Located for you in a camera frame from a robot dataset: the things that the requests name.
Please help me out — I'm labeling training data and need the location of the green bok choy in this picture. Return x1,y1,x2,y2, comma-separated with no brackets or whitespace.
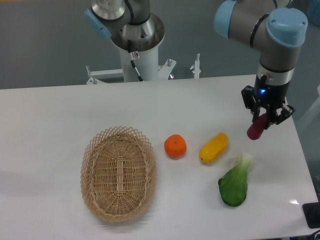
218,152,253,207

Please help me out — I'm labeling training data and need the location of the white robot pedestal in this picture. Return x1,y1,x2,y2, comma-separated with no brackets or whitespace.
118,46,158,83

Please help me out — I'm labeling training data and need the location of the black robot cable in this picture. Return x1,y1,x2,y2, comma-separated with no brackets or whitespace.
127,39,144,83

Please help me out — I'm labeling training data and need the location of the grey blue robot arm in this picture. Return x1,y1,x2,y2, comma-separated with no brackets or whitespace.
84,0,308,130

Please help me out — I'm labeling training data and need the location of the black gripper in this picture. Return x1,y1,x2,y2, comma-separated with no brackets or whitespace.
241,76,295,130

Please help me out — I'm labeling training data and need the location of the black device at edge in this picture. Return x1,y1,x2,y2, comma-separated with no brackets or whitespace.
302,202,320,229

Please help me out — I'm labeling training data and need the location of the orange tangerine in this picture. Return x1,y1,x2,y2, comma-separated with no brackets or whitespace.
164,134,187,159

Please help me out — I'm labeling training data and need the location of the purple sweet potato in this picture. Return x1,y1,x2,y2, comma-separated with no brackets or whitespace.
246,113,267,140

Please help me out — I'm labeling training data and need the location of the woven wicker basket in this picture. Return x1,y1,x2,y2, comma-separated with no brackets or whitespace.
80,126,157,223

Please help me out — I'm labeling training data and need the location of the yellow mango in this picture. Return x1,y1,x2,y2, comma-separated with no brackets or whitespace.
199,132,229,164

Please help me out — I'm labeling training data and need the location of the white metal base bracket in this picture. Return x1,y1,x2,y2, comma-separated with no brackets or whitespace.
86,53,202,85

